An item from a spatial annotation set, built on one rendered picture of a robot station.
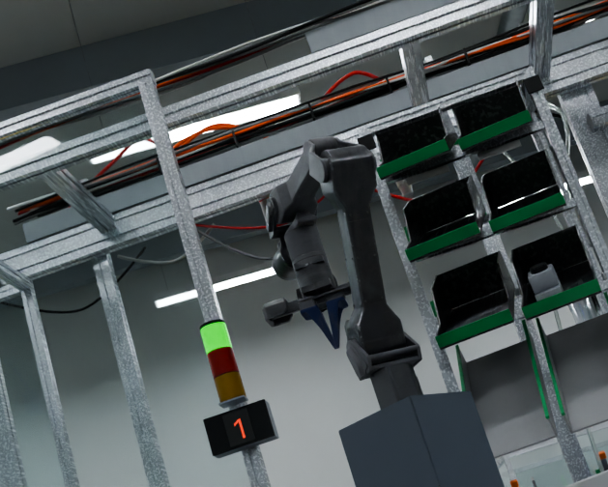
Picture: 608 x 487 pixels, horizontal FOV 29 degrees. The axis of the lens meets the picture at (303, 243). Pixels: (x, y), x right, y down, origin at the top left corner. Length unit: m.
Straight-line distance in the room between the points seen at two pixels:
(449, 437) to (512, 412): 0.39
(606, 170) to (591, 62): 0.31
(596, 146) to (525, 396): 1.41
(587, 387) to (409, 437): 0.50
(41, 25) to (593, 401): 7.37
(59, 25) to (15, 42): 0.36
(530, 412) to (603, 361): 0.16
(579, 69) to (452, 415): 1.85
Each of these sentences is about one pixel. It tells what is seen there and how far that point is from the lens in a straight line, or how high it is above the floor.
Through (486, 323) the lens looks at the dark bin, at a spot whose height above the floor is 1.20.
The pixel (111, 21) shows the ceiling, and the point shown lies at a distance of 9.10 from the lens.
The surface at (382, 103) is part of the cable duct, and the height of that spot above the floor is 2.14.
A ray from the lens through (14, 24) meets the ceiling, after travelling 8.89.
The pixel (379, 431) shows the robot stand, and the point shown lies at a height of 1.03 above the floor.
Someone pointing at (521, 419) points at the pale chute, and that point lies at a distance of 1.95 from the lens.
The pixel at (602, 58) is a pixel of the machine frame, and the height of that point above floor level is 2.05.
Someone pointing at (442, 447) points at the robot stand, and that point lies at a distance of 1.58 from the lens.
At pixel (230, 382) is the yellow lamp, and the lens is 2.18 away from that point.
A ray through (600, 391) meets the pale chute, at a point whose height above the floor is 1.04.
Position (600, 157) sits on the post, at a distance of 3.28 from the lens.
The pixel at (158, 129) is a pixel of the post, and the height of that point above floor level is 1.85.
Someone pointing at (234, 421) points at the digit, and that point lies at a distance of 2.16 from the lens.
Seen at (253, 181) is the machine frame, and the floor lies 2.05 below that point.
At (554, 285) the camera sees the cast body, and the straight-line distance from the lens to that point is 1.98.
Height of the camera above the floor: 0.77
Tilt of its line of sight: 19 degrees up
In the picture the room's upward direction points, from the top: 18 degrees counter-clockwise
